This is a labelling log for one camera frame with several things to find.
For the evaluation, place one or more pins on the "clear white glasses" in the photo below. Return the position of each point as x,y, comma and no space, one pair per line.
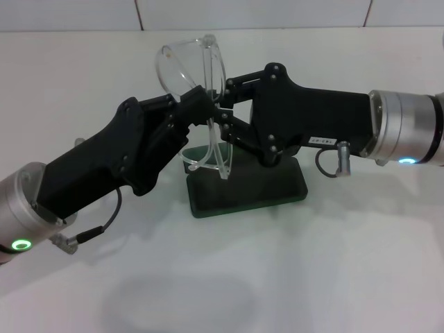
173,66

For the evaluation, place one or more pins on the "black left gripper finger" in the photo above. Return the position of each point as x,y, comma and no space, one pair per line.
196,104

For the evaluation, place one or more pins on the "silver left flange connector stub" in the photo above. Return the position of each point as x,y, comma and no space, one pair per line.
79,141

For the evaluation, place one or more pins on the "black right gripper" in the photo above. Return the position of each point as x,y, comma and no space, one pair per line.
312,114

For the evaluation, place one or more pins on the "green glasses case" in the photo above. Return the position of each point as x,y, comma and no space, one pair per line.
249,190

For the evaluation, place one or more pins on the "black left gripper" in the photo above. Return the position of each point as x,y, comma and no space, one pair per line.
100,163

